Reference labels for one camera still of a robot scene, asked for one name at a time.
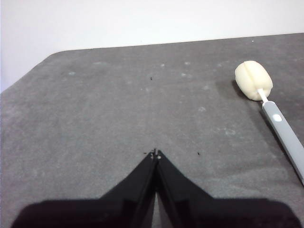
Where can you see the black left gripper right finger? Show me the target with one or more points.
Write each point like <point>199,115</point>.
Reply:
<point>190,204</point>

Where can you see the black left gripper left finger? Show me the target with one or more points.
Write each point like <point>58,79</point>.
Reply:
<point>123,202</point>

